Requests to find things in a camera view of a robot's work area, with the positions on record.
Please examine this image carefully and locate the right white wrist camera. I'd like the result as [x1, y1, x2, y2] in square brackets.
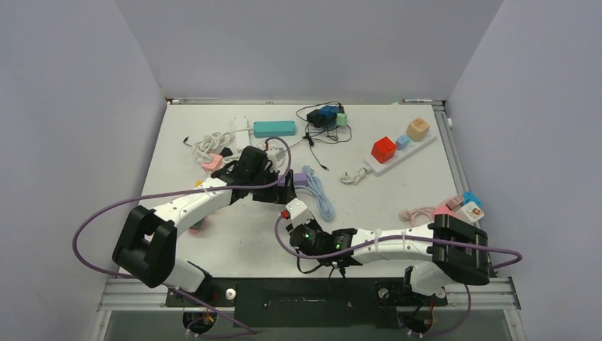
[280, 198, 314, 229]

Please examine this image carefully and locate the beige small plug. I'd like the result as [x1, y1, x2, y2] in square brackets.
[445, 195, 464, 212]

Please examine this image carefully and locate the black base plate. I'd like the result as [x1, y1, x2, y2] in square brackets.
[195, 277, 448, 329]

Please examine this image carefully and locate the red cube adapter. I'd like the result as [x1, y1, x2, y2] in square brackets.
[371, 136, 397, 164]

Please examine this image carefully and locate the pink cube socket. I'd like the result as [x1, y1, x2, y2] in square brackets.
[201, 153, 224, 173]

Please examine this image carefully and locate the purple power strip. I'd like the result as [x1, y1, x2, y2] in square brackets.
[293, 173, 308, 187]

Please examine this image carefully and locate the long white power strip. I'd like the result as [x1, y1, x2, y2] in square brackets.
[363, 132, 437, 176]

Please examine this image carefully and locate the light green adapter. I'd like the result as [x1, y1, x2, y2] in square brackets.
[336, 112, 348, 126]

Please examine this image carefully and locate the teal power strip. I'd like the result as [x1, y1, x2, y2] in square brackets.
[253, 120, 297, 138]

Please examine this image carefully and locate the tan cube adapter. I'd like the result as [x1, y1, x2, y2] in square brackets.
[405, 117, 430, 142]

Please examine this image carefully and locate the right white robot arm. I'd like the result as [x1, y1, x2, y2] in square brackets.
[285, 214, 490, 304]

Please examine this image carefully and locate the blue small plug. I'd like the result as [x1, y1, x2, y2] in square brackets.
[461, 191, 483, 208]

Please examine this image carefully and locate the white coiled cable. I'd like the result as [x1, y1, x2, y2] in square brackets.
[192, 131, 246, 163]

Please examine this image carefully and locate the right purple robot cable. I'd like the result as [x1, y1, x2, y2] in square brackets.
[274, 216, 524, 270]

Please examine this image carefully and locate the small white power strip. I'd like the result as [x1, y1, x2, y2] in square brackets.
[233, 117, 251, 153]

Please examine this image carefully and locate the light blue cable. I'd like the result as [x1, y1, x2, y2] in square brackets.
[294, 166, 336, 223]

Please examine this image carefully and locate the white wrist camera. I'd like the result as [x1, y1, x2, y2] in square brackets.
[266, 148, 286, 163]
[280, 198, 314, 229]

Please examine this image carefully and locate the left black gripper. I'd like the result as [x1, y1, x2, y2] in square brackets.
[248, 168, 295, 205]

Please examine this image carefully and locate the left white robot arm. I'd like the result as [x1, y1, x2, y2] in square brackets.
[112, 146, 295, 305]

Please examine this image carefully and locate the white picture cube adapter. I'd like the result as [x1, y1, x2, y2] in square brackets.
[454, 202, 484, 224]

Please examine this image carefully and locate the small blue adapter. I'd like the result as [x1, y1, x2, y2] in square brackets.
[395, 134, 413, 151]

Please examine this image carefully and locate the black thin cable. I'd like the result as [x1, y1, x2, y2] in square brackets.
[275, 101, 353, 171]

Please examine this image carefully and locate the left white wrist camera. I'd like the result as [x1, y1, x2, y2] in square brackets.
[266, 148, 286, 163]

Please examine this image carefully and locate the pink square adapter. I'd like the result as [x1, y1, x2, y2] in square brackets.
[433, 205, 454, 217]

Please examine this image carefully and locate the black power adapter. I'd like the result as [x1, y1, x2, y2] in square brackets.
[306, 109, 329, 128]

